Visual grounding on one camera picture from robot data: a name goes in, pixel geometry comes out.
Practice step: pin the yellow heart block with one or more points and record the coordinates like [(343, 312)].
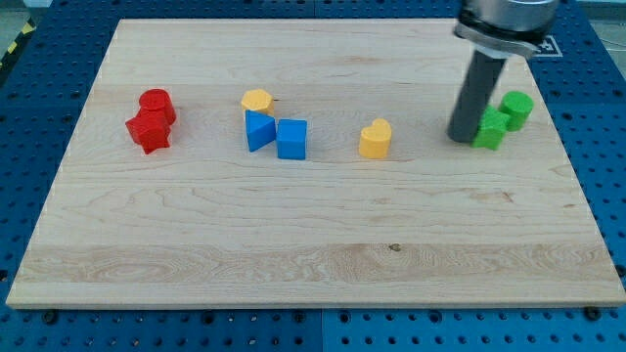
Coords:
[(375, 139)]

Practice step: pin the wooden board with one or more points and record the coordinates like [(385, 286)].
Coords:
[(208, 224)]

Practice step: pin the blue triangle block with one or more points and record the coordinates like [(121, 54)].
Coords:
[(260, 129)]

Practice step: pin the red star block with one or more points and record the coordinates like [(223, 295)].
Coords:
[(150, 130)]

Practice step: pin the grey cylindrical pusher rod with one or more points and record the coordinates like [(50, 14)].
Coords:
[(479, 83)]

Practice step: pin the blue cube block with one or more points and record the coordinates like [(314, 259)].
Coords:
[(291, 139)]

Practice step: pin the green star block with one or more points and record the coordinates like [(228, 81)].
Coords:
[(492, 128)]

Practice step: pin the green cylinder block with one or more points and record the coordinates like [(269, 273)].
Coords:
[(517, 106)]

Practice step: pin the red cylinder block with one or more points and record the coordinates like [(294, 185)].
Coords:
[(158, 99)]

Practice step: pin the yellow hexagon block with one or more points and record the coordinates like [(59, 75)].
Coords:
[(258, 100)]

